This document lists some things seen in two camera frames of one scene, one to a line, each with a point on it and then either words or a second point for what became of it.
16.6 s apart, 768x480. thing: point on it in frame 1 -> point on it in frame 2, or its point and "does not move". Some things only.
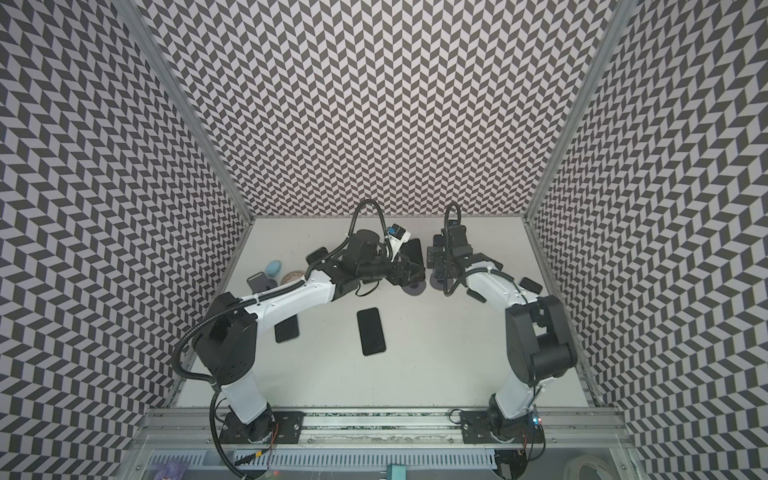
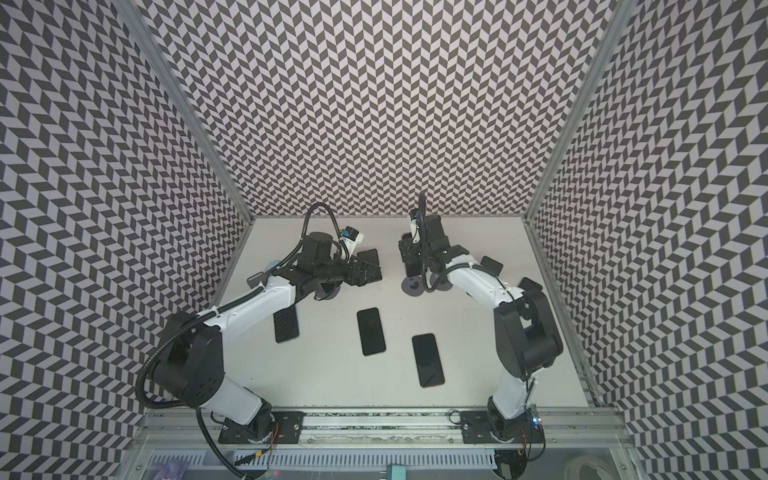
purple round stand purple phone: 415,288 does not move
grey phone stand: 259,282 does not move
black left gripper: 398,279 -> 352,278
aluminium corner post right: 599,63 does not move
